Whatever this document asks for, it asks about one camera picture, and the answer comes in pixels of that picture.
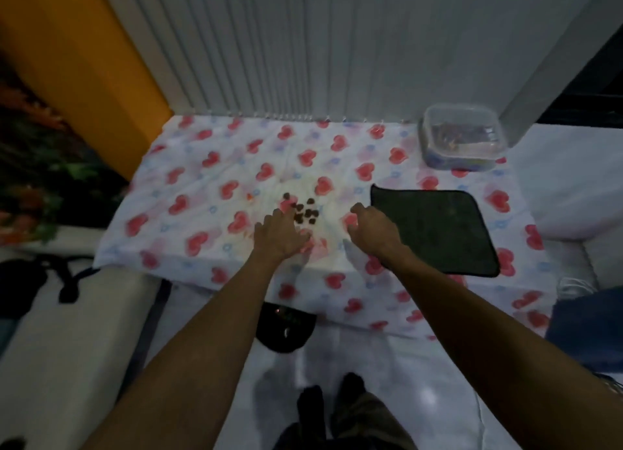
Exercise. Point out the person's right hand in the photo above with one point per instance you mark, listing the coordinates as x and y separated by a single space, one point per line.
375 233

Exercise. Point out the person's left hand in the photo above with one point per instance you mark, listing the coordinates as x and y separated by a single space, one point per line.
280 235

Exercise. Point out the person's left fingers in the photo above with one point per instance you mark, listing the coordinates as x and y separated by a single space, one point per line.
281 217

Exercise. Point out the person's right fingers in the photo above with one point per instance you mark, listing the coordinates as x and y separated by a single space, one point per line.
359 212

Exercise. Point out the person's right forearm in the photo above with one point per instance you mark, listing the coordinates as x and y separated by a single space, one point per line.
486 347

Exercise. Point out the person's left forearm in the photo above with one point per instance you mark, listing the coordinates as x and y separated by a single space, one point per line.
204 357

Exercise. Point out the pile of small brown pieces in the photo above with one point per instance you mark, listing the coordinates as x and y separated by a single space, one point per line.
304 210

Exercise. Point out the dark green cloth mat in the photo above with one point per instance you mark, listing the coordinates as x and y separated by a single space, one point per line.
433 230

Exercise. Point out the white tablecloth with red hearts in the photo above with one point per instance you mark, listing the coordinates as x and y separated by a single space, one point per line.
209 191

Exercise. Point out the black round bowl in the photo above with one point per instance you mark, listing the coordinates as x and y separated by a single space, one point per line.
284 328

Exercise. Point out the clear plastic lidded container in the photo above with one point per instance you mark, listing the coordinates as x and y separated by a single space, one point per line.
460 136

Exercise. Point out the white vertical blinds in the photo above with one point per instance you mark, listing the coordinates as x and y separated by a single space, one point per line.
340 45

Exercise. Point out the black sock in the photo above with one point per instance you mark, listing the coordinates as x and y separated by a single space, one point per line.
350 393
310 410

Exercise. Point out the white cushion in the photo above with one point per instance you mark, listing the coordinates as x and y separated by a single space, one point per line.
569 177

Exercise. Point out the olive trousers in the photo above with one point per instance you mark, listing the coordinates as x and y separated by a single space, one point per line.
360 425

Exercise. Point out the red and green flower plant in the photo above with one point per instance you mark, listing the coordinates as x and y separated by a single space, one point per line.
44 172

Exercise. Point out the orange pillar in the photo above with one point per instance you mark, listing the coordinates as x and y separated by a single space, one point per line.
82 70

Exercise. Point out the blue cloth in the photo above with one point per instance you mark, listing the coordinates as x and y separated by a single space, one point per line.
586 325

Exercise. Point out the white bench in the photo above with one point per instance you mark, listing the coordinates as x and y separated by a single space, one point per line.
63 357

